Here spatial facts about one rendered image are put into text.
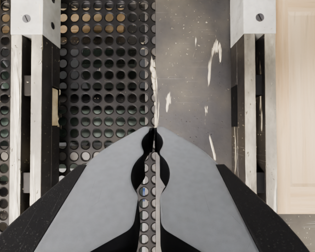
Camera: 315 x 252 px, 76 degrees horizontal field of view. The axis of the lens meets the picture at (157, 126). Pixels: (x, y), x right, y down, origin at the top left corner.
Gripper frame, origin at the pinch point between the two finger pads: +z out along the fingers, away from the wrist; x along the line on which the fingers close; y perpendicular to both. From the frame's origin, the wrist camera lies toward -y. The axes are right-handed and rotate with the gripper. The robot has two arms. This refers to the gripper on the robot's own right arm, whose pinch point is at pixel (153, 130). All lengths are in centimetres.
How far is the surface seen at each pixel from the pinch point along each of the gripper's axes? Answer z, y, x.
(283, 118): 27.8, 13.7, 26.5
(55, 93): 30.4, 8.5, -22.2
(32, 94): 25.1, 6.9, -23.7
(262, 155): 20.7, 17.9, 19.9
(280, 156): 23.8, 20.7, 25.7
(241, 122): 24.0, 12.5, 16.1
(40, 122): 22.4, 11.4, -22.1
